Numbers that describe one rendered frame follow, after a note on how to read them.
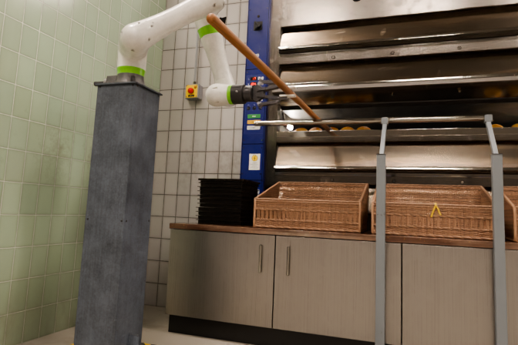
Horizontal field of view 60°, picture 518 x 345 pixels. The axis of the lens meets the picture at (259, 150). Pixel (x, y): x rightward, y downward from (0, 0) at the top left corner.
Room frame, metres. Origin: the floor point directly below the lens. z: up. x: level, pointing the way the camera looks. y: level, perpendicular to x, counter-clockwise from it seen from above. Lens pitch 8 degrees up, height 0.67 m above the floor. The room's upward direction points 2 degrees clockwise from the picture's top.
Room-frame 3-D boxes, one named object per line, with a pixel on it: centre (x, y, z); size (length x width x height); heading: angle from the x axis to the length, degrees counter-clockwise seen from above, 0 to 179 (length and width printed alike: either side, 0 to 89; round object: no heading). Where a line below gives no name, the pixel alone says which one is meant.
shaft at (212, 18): (1.99, -0.14, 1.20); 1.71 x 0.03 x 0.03; 160
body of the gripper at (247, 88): (1.99, 0.03, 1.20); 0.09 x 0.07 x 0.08; 70
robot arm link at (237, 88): (2.02, 0.10, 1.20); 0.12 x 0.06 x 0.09; 160
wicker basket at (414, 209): (2.29, -0.89, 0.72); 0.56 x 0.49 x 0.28; 71
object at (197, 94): (3.02, 0.47, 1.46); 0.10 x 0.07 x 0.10; 70
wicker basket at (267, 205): (2.49, -0.32, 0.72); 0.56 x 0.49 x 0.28; 72
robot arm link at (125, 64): (2.00, 0.61, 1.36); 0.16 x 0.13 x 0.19; 19
